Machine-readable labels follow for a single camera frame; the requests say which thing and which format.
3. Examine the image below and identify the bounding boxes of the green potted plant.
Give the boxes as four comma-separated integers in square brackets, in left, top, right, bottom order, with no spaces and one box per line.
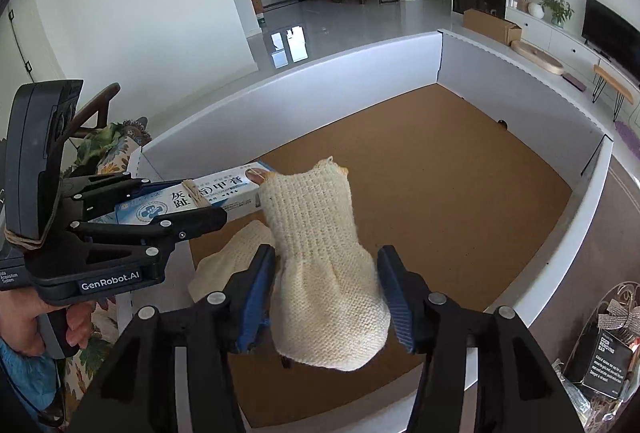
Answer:
[540,0,575,28]

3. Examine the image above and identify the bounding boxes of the cream knitted sock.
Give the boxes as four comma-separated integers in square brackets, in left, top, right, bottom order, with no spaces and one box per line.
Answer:
[259,158,390,371]
[188,221,276,303]

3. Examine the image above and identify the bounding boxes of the brown cardboard box on floor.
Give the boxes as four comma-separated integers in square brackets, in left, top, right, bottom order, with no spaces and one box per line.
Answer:
[463,9,522,46]

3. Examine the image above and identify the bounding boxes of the black text-printed box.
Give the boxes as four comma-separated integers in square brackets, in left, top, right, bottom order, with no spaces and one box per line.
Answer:
[564,328,632,399]

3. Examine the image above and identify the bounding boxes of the blue white medicine box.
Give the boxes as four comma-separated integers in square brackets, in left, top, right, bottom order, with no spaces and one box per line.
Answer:
[92,162,272,225]

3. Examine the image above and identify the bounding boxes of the floral cushioned chair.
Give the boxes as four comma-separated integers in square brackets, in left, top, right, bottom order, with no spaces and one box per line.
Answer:
[63,85,151,424]

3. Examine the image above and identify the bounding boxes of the person's left hand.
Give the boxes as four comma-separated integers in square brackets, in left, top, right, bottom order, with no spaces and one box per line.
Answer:
[0,288,96,357]

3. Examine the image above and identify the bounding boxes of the rhinestone bow hair clip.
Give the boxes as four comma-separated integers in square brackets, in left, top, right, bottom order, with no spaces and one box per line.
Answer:
[597,299,639,345]

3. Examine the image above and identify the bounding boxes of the wooden bench hairpin legs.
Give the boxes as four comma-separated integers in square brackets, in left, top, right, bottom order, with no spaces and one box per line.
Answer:
[591,64,634,122]

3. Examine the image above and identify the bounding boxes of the large white cardboard box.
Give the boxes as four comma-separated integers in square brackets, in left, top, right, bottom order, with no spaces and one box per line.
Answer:
[117,28,615,433]

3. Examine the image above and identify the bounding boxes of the black flat television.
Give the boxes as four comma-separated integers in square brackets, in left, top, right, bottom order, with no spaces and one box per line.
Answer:
[582,0,640,82]

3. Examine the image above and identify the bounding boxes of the white low tv cabinet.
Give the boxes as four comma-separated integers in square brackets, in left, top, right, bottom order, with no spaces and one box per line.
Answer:
[506,7,639,115]

